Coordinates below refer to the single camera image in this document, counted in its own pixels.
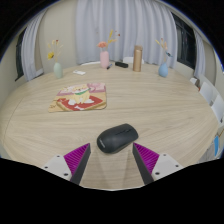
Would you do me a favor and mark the black computer mouse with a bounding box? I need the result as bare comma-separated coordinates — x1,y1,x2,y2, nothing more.
96,123,139,155

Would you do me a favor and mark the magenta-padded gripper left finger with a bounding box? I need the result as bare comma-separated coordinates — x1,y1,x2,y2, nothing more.
42,142,92,186

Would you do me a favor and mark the white chair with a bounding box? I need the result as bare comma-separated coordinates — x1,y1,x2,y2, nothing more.
122,56,145,65
80,60,102,67

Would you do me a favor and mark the pink vase with flowers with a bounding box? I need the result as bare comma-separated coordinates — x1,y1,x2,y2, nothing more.
96,29,122,70

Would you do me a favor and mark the tan insulated bottle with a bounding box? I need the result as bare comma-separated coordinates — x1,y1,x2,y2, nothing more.
132,45,144,73

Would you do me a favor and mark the blue vase with dried flowers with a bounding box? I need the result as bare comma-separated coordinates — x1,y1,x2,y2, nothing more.
154,37,174,79

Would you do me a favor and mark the narrow white curtain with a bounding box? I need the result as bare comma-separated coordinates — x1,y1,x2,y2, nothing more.
20,9,48,82
193,30,207,80

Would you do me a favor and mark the dog print mouse pad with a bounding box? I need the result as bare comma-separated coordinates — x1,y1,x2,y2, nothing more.
48,82,108,113

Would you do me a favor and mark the black rectangular case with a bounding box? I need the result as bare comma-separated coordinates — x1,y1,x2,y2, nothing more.
114,61,129,69

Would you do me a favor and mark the row of white chairs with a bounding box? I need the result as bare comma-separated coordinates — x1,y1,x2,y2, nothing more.
189,77,224,161

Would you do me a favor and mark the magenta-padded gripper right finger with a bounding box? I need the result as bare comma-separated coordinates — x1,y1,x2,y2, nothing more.
132,142,184,186

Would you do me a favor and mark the dark window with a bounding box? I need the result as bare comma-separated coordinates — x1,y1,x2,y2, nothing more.
171,12,198,70
14,28,27,82

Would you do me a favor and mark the green vase with yellow flowers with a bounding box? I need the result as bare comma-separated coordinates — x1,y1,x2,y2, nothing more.
46,39,64,80

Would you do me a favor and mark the wide white curtain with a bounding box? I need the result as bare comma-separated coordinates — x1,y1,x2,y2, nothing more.
74,0,179,69

